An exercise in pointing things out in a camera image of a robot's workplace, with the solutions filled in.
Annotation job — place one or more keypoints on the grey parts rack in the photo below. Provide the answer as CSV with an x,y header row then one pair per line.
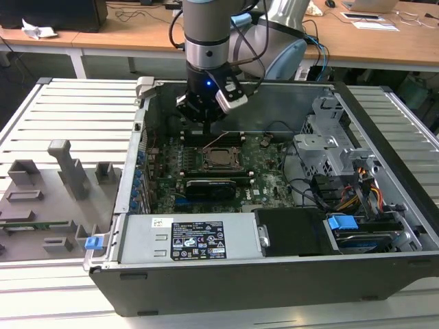
x,y
51,205

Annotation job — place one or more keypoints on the white tablet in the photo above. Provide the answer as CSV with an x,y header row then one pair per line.
x,y
363,16

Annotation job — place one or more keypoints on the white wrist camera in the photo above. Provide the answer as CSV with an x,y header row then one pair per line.
x,y
233,103

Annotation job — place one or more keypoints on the hard disk drive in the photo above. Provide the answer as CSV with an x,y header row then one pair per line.
x,y
367,245

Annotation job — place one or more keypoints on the green motherboard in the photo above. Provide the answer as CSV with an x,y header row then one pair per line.
x,y
267,185

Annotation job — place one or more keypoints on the black graphics card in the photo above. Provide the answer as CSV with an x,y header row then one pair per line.
x,y
211,189

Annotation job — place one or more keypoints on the beige crumpled bag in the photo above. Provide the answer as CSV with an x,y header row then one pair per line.
x,y
315,8

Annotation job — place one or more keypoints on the grey power supply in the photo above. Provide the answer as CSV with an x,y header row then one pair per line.
x,y
144,240

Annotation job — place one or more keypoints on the blue case latch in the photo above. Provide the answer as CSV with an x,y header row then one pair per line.
x,y
93,243

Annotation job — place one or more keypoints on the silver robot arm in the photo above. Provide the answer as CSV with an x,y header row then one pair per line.
x,y
205,34

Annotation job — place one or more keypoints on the crumpled white paper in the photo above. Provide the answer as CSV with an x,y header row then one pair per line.
x,y
37,31

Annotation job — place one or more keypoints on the metal drive cage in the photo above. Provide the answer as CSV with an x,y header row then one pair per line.
x,y
319,150

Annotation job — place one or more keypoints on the silver laptop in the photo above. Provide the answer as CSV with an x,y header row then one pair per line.
x,y
374,5

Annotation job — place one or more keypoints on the black computer tower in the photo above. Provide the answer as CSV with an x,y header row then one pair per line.
x,y
51,13

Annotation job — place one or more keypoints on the black computer mouse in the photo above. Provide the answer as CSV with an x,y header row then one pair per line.
x,y
330,3

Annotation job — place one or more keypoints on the CPU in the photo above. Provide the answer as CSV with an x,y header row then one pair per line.
x,y
223,157

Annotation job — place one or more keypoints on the black PC case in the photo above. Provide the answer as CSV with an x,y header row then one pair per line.
x,y
240,288

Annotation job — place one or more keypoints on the wooden desk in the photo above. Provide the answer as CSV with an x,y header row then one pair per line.
x,y
144,37
41,42

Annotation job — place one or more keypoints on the white paper sheet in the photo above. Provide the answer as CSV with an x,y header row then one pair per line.
x,y
377,25

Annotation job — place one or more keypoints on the CPU socket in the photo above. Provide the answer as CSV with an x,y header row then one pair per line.
x,y
204,161

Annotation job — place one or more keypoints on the blue disk carrier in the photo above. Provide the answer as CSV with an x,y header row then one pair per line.
x,y
343,226

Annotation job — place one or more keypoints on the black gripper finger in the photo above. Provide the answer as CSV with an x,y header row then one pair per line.
x,y
207,128

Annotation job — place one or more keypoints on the black RAM slot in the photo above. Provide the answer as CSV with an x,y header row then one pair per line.
x,y
205,176
192,138

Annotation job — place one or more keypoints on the green RAM stick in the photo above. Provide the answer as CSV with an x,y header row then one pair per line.
x,y
51,224

